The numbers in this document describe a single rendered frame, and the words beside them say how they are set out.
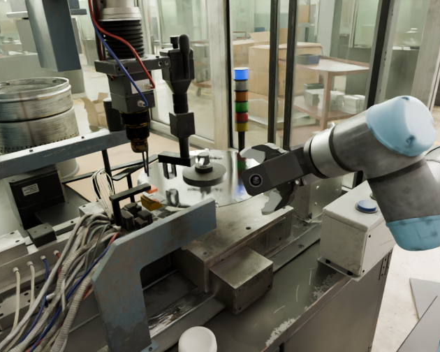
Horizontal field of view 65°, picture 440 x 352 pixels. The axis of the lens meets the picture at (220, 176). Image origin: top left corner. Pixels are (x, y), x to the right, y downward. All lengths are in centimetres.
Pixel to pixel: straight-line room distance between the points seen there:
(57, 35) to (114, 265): 45
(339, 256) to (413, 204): 41
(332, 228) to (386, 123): 43
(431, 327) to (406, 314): 112
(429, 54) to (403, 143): 54
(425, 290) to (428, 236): 159
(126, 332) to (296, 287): 38
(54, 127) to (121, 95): 68
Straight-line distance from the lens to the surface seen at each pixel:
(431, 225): 50
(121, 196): 74
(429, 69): 98
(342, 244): 85
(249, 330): 75
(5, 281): 89
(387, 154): 47
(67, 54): 78
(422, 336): 81
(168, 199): 76
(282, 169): 57
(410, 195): 48
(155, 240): 60
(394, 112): 46
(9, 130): 134
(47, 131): 132
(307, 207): 101
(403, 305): 199
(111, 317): 63
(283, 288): 83
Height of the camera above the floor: 131
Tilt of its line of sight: 25 degrees down
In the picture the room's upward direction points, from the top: 2 degrees counter-clockwise
